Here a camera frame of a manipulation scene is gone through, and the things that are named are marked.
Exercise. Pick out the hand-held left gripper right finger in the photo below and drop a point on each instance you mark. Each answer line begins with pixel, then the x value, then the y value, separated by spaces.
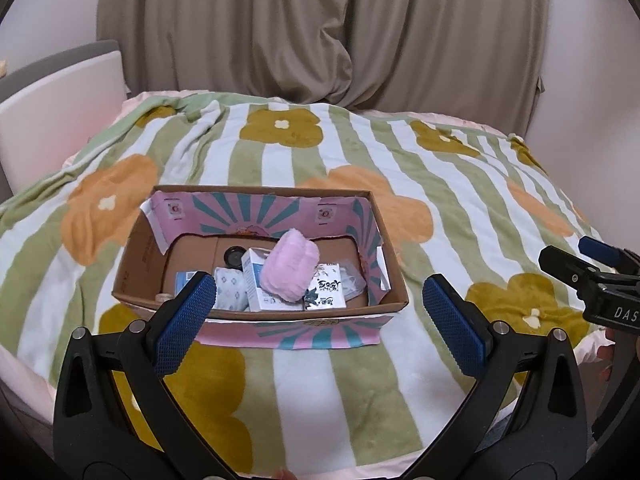
pixel 452 325

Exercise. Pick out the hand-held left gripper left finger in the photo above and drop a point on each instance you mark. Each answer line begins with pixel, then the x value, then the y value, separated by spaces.
pixel 185 322

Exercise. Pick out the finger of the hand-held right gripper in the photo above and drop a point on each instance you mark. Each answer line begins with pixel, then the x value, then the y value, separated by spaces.
pixel 597 250
pixel 565 265

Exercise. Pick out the small blue and white box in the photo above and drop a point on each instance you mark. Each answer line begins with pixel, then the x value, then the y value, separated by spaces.
pixel 184 280

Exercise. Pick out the cardboard box with pink flaps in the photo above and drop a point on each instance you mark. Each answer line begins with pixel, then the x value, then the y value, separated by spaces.
pixel 145 260

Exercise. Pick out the white and blue carton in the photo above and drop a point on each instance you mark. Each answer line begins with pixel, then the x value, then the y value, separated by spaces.
pixel 255 280

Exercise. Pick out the black round cap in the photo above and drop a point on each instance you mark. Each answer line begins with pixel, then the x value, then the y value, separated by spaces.
pixel 234 255

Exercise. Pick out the black and white packet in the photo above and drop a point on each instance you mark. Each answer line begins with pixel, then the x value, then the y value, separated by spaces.
pixel 325 287

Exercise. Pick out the person's right hand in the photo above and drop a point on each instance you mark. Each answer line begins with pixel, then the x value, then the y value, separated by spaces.
pixel 607 360

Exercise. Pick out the white patterned tissue packet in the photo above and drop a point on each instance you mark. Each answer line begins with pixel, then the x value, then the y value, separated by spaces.
pixel 231 287

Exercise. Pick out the clear plastic package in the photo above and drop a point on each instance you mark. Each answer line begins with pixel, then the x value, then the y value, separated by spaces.
pixel 354 282

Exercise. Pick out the pink bed sheet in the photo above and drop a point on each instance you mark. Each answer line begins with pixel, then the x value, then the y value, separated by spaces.
pixel 440 116

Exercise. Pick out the floral striped blanket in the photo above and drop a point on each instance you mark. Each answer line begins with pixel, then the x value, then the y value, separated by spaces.
pixel 310 160

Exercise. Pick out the white headboard cushion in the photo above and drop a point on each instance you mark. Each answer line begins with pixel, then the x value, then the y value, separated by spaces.
pixel 55 110

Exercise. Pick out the grey bed headboard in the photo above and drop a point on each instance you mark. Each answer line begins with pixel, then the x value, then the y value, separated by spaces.
pixel 60 52

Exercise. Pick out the beige curtain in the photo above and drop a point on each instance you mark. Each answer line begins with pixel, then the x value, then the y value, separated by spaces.
pixel 325 30

